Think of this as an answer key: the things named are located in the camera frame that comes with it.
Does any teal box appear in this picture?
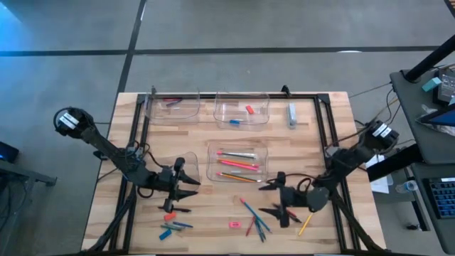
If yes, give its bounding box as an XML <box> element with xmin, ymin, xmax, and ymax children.
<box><xmin>421</xmin><ymin>77</ymin><xmax>443</xmax><ymax>93</ymax></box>

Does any grey metal stand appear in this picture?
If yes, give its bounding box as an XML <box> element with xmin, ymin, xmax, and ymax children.
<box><xmin>0</xmin><ymin>159</ymin><xmax>58</xmax><ymax>256</ymax></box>

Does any yellow pencil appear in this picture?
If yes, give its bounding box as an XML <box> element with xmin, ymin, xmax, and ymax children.
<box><xmin>298</xmin><ymin>212</ymin><xmax>314</xmax><ymax>237</ymax></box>

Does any backlit computer keyboard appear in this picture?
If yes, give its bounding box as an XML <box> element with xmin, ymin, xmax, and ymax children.
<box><xmin>422</xmin><ymin>176</ymin><xmax>455</xmax><ymax>220</ymax></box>

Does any clear plastic bin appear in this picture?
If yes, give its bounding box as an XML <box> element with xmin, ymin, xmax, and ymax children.
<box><xmin>205</xmin><ymin>141</ymin><xmax>269</xmax><ymax>185</ymax></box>
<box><xmin>212</xmin><ymin>91</ymin><xmax>271</xmax><ymax>132</ymax></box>
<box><xmin>144</xmin><ymin>88</ymin><xmax>201</xmax><ymax>126</ymax></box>
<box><xmin>134</xmin><ymin>151</ymin><xmax>200</xmax><ymax>195</ymax></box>

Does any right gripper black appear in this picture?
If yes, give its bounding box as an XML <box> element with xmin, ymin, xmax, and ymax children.
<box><xmin>258</xmin><ymin>171</ymin><xmax>309</xmax><ymax>229</ymax></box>

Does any black electronic device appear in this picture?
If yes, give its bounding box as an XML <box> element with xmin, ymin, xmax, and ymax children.
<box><xmin>436</xmin><ymin>67</ymin><xmax>455</xmax><ymax>107</ymax></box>

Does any green pencil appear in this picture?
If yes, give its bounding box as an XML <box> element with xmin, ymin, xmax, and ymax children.
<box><xmin>220</xmin><ymin>171</ymin><xmax>263</xmax><ymax>183</ymax></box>

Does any dark blue tablet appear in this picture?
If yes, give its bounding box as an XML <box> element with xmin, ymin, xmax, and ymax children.
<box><xmin>415</xmin><ymin>102</ymin><xmax>455</xmax><ymax>128</ymax></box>

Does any black rig pole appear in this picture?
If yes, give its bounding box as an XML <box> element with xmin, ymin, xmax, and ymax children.
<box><xmin>404</xmin><ymin>33</ymin><xmax>455</xmax><ymax>83</ymax></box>

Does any black device with blue light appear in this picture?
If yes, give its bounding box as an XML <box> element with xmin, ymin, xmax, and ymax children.
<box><xmin>0</xmin><ymin>141</ymin><xmax>20</xmax><ymax>164</ymax></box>

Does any red marker pen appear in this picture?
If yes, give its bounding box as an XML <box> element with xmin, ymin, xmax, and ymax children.
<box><xmin>245</xmin><ymin>215</ymin><xmax>257</xmax><ymax>238</ymax></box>

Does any black pen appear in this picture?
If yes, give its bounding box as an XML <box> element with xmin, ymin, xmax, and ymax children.
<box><xmin>286</xmin><ymin>209</ymin><xmax>303</xmax><ymax>224</ymax></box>
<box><xmin>157</xmin><ymin>205</ymin><xmax>193</xmax><ymax>213</ymax></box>

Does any white paper sheet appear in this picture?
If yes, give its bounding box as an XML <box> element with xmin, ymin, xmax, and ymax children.
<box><xmin>363</xmin><ymin>152</ymin><xmax>395</xmax><ymax>195</ymax></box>

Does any grey pencil with pink eraser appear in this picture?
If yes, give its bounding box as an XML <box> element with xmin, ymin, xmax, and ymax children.
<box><xmin>215</xmin><ymin>151</ymin><xmax>257</xmax><ymax>159</ymax></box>

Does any grey stapler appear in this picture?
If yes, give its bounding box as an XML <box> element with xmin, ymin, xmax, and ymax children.
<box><xmin>286</xmin><ymin>102</ymin><xmax>299</xmax><ymax>129</ymax></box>

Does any orange pencil with pink eraser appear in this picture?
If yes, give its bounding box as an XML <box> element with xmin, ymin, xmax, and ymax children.
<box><xmin>217</xmin><ymin>158</ymin><xmax>260</xmax><ymax>168</ymax></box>
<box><xmin>215</xmin><ymin>171</ymin><xmax>259</xmax><ymax>183</ymax></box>

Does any blue pencil with pink eraser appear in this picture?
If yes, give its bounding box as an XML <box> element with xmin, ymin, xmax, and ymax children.
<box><xmin>240</xmin><ymin>197</ymin><xmax>272</xmax><ymax>234</ymax></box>

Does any grey side desk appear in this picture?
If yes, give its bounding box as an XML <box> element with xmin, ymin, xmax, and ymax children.
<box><xmin>389</xmin><ymin>67</ymin><xmax>455</xmax><ymax>255</ymax></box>

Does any clear water bottle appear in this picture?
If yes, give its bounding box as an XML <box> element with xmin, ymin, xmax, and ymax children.
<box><xmin>395</xmin><ymin>179</ymin><xmax>419</xmax><ymax>194</ymax></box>

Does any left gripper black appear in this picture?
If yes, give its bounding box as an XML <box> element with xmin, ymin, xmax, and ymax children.
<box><xmin>149</xmin><ymin>156</ymin><xmax>202</xmax><ymax>213</ymax></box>

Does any black rig beam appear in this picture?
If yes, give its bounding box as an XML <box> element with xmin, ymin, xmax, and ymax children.
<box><xmin>365</xmin><ymin>143</ymin><xmax>424</xmax><ymax>183</ymax></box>

